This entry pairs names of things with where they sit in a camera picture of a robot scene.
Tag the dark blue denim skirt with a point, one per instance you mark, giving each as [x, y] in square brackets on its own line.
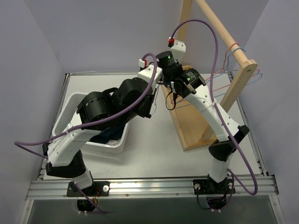
[114, 133]

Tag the blue wire hanger front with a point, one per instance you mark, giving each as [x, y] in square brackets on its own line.
[226, 70]

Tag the blue wire hanger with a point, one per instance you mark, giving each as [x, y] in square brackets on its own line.
[154, 106]
[226, 70]

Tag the pink wire hanger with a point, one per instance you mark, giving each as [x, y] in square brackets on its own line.
[230, 49]

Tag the blue wire hanger back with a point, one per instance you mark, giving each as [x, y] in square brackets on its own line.
[154, 106]

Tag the white pleated skirt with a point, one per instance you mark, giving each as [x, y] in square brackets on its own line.
[113, 142]

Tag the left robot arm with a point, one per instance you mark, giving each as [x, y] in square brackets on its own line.
[96, 113]

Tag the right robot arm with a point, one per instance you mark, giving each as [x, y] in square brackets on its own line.
[191, 86]

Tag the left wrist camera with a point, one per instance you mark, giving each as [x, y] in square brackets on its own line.
[142, 63]

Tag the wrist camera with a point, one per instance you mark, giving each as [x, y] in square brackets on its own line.
[177, 48]
[142, 63]

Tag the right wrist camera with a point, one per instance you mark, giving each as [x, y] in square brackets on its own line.
[177, 48]

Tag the aluminium mounting rail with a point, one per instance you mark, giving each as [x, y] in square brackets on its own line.
[146, 188]

